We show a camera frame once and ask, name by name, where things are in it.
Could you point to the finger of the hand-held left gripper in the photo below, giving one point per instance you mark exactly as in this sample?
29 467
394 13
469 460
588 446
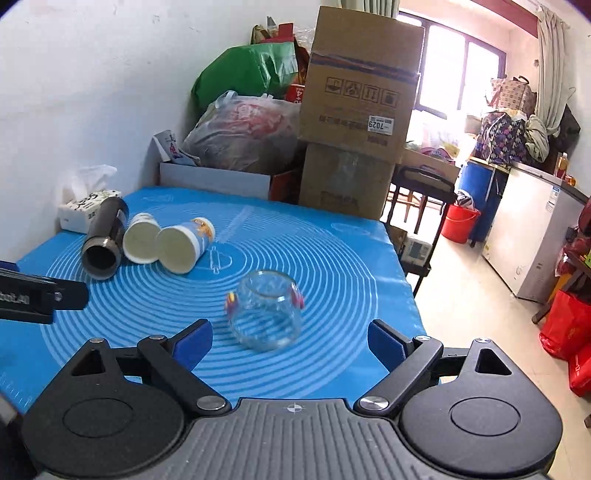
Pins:
69 295

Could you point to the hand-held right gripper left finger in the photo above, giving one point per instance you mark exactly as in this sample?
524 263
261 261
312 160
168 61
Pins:
196 340

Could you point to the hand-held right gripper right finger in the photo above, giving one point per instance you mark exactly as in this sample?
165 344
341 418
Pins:
383 341

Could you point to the clear glass cup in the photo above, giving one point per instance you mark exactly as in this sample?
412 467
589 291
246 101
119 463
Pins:
258 323

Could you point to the black thermos cup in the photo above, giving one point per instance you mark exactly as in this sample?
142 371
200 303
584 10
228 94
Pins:
108 226

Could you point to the white paper cup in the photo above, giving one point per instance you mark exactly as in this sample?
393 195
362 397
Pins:
141 240

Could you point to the blue printed paper cup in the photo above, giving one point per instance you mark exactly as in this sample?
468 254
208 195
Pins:
178 249

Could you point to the white tissue pack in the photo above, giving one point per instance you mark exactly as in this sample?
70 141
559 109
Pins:
78 210

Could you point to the white electronic device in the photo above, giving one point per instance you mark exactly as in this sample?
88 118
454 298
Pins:
415 251

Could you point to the blue silicone mat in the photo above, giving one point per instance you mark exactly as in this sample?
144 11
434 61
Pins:
323 258

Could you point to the red plastic bucket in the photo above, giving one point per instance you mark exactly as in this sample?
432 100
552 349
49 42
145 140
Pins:
459 224

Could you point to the white cardboard box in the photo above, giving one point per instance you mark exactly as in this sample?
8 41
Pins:
212 180

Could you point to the plain brown cardboard box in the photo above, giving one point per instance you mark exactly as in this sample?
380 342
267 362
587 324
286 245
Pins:
344 180

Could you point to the black metal cart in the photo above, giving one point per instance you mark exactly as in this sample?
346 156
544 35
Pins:
425 179

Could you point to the red cardboard box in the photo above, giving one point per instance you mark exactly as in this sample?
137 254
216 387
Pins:
286 187

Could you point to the small printed carton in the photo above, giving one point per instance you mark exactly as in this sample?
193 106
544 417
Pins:
171 147

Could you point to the white chest freezer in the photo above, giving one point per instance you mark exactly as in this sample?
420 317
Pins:
526 230

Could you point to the large red shopping bag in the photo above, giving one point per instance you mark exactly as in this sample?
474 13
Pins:
565 323

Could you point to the blue plastic barrel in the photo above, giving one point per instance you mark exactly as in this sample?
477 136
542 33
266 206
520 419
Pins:
478 182

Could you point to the small red shopping bag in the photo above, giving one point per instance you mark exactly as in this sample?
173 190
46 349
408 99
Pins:
581 376

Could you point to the clear plastic bag red contents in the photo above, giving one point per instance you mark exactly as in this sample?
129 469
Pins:
244 134

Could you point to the dark floral storage bag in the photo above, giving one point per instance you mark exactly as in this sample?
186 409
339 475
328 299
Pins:
503 136

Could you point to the orange drink bottle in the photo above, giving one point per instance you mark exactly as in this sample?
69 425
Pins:
561 166

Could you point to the pale green cloth bundle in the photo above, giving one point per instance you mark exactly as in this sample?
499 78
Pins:
536 138

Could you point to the large brown cardboard box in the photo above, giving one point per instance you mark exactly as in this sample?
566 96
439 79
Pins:
364 78

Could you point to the green plastic bag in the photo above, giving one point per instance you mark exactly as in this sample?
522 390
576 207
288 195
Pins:
244 69

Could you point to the pink patterned storage bag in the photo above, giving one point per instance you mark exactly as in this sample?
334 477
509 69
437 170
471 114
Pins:
512 94

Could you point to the window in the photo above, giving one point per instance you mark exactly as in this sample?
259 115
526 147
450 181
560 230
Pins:
452 69

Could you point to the dark hanging garment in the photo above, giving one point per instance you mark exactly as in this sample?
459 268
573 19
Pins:
569 124

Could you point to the cream curtain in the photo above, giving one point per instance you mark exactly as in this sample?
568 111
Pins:
551 60

